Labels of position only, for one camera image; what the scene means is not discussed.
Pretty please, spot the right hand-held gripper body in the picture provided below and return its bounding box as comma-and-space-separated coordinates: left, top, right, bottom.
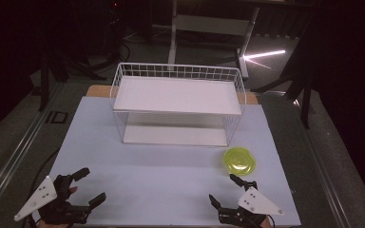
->
217, 180, 285, 228

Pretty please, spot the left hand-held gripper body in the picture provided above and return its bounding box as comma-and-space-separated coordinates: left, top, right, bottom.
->
13, 174, 91, 226

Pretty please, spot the yellow-green bowl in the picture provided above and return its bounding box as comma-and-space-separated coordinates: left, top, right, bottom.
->
222, 146, 257, 177

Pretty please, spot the white wire shelf rack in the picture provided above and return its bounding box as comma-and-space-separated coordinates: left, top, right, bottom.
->
109, 62, 247, 148

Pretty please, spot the black floor socket box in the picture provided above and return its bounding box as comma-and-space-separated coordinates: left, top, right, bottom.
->
45, 110, 68, 124

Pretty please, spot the pale blue table mat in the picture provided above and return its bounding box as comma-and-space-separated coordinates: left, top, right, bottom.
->
32, 96, 302, 228

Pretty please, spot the black tripod stand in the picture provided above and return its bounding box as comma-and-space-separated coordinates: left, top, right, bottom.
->
37, 37, 108, 112
251, 18, 322, 130

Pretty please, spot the metal floor rail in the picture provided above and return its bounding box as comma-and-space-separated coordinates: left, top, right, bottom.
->
293, 101, 351, 228
0, 81, 66, 219

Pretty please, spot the white metal stand frame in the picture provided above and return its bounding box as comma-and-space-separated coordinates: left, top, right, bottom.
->
166, 0, 260, 80

